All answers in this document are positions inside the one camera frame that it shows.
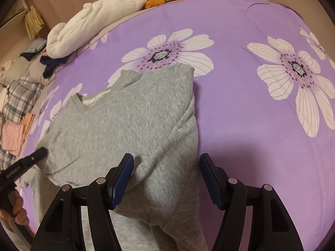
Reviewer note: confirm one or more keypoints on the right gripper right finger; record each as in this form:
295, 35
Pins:
271, 226

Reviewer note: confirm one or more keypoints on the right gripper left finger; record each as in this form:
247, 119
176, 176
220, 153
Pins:
61, 227

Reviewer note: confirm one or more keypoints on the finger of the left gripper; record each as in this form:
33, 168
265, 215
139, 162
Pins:
29, 161

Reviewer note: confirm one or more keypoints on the grey sweatshirt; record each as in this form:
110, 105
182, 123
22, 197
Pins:
151, 116

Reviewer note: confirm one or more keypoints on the pink folded cloth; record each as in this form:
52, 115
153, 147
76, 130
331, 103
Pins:
12, 137

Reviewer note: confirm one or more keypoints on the orange folded cloth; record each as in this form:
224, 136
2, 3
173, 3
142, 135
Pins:
27, 122

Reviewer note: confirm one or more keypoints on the plaid grey shirt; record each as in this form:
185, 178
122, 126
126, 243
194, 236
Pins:
20, 98

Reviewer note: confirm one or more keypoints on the beige pillow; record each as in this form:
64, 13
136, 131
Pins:
21, 66

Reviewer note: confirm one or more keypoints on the dark navy garment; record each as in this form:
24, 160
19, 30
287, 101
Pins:
51, 64

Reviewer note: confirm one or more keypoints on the cream fleece garment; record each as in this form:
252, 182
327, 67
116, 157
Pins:
65, 38

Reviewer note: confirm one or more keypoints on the yellow hanging cloth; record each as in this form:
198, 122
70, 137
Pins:
33, 22

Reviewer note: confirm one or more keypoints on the purple floral bedsheet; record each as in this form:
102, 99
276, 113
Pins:
263, 97

